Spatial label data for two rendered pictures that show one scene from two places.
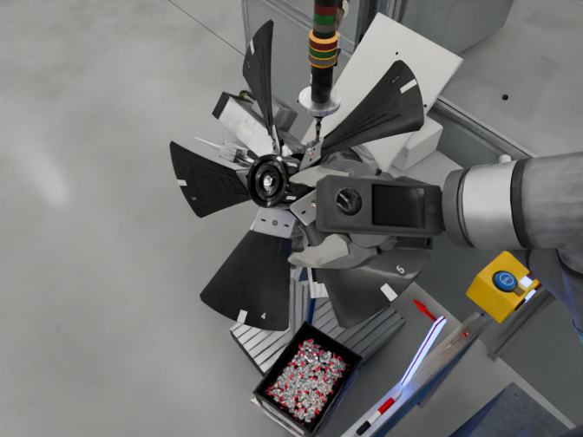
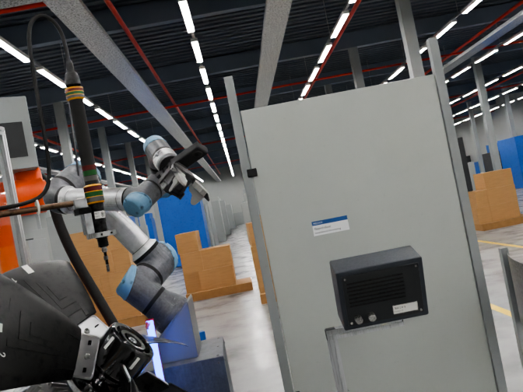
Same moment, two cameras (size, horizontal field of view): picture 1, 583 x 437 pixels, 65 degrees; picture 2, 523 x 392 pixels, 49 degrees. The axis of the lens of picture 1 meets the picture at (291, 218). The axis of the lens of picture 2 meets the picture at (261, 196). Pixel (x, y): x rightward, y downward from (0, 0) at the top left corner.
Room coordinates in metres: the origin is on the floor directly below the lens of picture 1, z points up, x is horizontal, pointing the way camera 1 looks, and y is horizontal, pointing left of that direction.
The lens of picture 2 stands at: (1.47, 1.13, 1.46)
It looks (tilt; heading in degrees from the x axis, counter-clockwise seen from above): 1 degrees up; 218
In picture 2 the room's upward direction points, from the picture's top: 11 degrees counter-clockwise
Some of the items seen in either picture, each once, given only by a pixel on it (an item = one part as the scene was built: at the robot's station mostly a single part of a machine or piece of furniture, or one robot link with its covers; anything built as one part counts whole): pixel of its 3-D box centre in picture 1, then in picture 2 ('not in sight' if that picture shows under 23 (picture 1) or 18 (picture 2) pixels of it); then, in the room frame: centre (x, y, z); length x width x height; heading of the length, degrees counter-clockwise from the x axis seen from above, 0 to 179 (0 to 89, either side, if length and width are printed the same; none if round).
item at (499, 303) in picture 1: (508, 282); not in sight; (0.54, -0.50, 1.02); 0.16 x 0.10 x 0.11; 129
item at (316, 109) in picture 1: (322, 75); (94, 218); (0.64, -0.05, 1.51); 0.09 x 0.07 x 0.10; 164
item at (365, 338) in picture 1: (317, 328); not in sight; (0.86, -0.12, 0.04); 0.62 x 0.46 x 0.08; 129
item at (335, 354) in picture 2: not in sight; (336, 360); (0.01, 0.13, 0.96); 0.03 x 0.03 x 0.20; 39
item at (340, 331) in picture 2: not in sight; (363, 327); (-0.05, 0.21, 1.04); 0.24 x 0.03 x 0.03; 129
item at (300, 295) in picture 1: (303, 296); not in sight; (0.80, -0.04, 0.45); 0.09 x 0.04 x 0.91; 39
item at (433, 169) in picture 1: (411, 168); not in sight; (1.07, -0.40, 0.84); 0.36 x 0.24 x 0.03; 39
